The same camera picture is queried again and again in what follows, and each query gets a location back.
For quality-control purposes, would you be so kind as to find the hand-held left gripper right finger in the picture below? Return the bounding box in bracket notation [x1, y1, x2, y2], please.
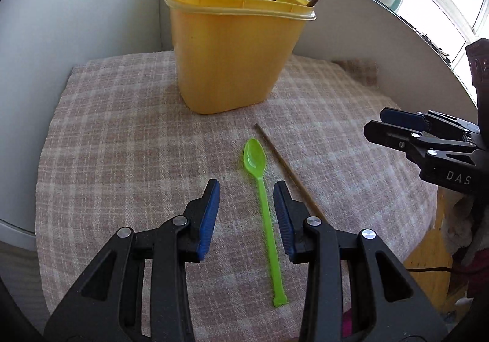
[273, 180, 447, 342]

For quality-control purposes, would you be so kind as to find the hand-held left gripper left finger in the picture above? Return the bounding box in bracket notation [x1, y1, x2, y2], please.
[44, 179, 221, 342]

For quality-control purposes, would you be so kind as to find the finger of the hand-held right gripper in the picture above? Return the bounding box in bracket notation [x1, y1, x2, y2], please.
[364, 120, 475, 166]
[381, 107, 478, 144]

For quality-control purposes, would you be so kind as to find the green plastic spoon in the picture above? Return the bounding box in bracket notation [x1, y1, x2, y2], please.
[243, 138, 288, 307]

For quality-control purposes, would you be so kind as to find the yellow plastic container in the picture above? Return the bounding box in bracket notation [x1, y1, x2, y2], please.
[164, 0, 317, 115]

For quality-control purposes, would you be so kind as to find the white cloth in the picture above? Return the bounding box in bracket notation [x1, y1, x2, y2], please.
[443, 189, 489, 282]

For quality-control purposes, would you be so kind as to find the pink checked cloth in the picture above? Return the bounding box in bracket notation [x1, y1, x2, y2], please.
[35, 51, 438, 342]

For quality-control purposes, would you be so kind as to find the black cable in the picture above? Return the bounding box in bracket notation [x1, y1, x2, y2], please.
[405, 267, 465, 274]

